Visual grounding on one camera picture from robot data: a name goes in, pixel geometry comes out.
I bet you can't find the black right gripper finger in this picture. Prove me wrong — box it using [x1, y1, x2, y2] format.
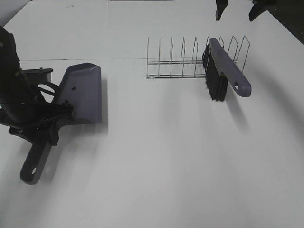
[215, 0, 228, 20]
[249, 0, 277, 22]

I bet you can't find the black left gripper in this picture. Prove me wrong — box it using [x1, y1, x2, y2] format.
[0, 27, 74, 146]

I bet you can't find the pile of coffee beans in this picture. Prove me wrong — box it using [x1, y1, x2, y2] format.
[58, 86, 76, 106]

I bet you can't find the purple plastic dustpan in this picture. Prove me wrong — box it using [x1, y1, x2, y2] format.
[20, 63, 102, 185]

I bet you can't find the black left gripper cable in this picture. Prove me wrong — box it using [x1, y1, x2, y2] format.
[35, 82, 59, 105]

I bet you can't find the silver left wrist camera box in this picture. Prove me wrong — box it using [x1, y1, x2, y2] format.
[23, 68, 53, 84]

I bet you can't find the metal wire rack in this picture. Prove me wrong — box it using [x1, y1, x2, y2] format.
[146, 36, 250, 79]

